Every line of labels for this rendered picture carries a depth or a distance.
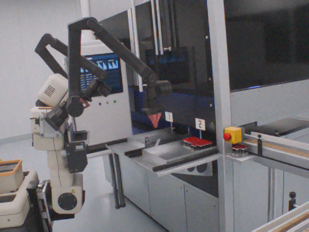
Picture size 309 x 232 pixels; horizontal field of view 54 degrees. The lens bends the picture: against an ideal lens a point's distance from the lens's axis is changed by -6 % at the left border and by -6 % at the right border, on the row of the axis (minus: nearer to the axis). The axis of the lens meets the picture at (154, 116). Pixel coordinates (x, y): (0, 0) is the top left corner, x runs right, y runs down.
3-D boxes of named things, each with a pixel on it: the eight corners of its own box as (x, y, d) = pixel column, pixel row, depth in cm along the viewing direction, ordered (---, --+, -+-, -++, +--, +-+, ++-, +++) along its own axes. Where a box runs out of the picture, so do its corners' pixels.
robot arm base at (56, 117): (46, 113, 149) (42, 117, 137) (58, 101, 149) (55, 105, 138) (59, 126, 151) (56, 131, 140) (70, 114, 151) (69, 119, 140)
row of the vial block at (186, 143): (185, 146, 190) (185, 138, 189) (204, 152, 174) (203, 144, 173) (182, 147, 189) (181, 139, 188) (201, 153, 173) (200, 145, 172)
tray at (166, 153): (191, 142, 197) (190, 137, 196) (218, 151, 174) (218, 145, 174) (142, 155, 181) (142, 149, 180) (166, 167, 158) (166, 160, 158)
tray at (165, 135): (170, 131, 229) (170, 126, 228) (191, 138, 206) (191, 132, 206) (127, 141, 213) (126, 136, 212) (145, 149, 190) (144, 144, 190)
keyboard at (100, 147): (128, 140, 247) (127, 136, 247) (136, 143, 235) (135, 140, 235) (78, 150, 229) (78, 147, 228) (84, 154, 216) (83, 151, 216)
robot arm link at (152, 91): (143, 85, 157) (146, 85, 152) (156, 83, 159) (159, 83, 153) (144, 99, 158) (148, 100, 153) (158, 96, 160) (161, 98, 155)
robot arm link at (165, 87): (143, 72, 156) (148, 75, 148) (165, 68, 159) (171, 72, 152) (145, 95, 160) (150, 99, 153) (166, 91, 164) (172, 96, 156)
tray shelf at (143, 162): (166, 133, 233) (166, 130, 233) (233, 154, 173) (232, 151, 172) (105, 147, 211) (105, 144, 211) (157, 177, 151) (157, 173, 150)
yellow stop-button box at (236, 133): (234, 138, 167) (234, 125, 166) (244, 141, 161) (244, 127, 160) (224, 141, 164) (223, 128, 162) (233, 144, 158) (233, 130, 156)
